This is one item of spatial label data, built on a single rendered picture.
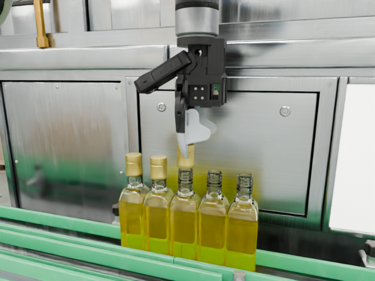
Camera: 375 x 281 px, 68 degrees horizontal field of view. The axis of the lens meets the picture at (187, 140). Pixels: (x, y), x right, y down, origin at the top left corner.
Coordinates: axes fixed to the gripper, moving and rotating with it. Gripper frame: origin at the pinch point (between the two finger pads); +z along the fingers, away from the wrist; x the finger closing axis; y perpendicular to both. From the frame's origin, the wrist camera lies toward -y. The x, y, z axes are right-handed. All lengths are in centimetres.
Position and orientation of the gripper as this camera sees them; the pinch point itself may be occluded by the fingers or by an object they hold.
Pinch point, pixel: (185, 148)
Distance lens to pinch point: 53.7
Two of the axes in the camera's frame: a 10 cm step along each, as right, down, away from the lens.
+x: 2.7, -2.1, 9.4
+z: 0.0, 9.8, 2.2
